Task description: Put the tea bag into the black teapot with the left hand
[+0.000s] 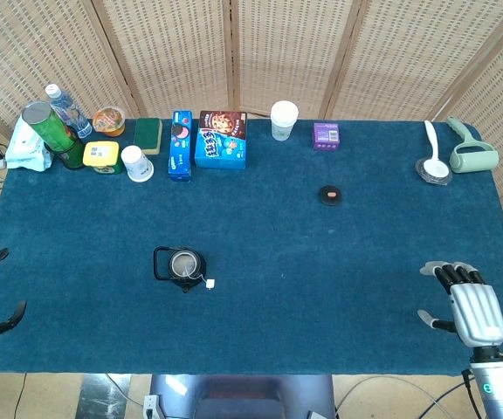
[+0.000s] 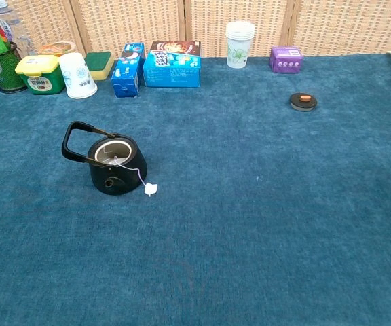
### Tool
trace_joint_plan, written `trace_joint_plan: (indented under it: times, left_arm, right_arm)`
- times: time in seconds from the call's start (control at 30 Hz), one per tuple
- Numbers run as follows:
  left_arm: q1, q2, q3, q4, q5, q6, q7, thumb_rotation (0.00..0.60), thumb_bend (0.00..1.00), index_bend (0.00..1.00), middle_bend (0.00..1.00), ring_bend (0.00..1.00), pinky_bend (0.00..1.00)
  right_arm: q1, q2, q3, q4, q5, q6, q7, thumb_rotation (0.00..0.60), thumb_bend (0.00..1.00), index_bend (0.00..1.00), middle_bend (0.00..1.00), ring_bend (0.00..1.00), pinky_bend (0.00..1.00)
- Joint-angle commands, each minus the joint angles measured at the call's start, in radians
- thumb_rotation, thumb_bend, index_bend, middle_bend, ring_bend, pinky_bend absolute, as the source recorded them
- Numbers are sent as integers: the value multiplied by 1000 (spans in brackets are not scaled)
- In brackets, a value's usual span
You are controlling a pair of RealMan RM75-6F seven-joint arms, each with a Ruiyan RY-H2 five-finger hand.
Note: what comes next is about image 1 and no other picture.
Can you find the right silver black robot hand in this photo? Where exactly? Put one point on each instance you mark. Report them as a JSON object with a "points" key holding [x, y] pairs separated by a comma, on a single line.
{"points": [[478, 312]]}

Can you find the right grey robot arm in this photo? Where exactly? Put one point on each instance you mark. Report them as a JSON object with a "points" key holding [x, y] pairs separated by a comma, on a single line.
{"points": [[496, 388]]}

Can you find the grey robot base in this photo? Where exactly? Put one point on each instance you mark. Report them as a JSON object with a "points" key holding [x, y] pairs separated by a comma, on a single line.
{"points": [[243, 397]]}

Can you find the black teapot lid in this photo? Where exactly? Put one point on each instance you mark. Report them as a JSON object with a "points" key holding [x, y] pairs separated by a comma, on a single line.
{"points": [[331, 196]]}

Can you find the dark round scouring pad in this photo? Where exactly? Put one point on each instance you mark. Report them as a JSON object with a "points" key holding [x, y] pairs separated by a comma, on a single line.
{"points": [[422, 172]]}

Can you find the white plastic spoon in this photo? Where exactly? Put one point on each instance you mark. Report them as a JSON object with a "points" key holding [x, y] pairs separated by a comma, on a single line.
{"points": [[436, 166]]}

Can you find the pale green lint roller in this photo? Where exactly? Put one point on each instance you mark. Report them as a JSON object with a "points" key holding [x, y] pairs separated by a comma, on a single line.
{"points": [[472, 159]]}

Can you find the white wet wipes pack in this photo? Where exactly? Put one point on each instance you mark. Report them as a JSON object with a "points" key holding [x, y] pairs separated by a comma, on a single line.
{"points": [[24, 149]]}

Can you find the blue carpet table cover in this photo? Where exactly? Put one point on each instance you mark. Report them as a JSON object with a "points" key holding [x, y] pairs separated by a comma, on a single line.
{"points": [[299, 283]]}

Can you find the green chips can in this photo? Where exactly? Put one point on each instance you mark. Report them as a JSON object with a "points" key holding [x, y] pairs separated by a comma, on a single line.
{"points": [[50, 128]]}

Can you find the yellow container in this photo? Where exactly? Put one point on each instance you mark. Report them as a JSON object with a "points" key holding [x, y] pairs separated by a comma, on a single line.
{"points": [[101, 155]]}

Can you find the upturned white paper cup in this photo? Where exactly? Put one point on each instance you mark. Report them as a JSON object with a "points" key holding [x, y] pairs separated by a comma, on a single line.
{"points": [[138, 166]]}

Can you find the clear plastic water bottle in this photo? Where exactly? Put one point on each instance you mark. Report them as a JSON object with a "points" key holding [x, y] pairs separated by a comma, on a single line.
{"points": [[71, 112]]}

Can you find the orange jelly cup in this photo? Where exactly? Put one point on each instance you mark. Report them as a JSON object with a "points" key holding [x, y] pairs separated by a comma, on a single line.
{"points": [[109, 121]]}

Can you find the purple small box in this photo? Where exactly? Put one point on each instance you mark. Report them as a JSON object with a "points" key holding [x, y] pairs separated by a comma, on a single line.
{"points": [[325, 136]]}

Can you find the green yellow sponge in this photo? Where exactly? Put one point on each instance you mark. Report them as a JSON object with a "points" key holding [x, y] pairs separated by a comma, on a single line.
{"points": [[147, 133]]}

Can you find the blue Oreo box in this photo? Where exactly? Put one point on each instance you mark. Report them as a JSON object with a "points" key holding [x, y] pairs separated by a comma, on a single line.
{"points": [[181, 148]]}

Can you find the stacked white paper cups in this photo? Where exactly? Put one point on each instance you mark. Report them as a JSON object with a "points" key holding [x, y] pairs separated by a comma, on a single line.
{"points": [[284, 120]]}

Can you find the blue brown cookie box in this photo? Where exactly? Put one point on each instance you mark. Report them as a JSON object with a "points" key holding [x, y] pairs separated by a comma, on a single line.
{"points": [[221, 144]]}

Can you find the woven bamboo folding screen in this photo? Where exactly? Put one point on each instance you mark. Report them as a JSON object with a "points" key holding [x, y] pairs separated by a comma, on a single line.
{"points": [[277, 43]]}

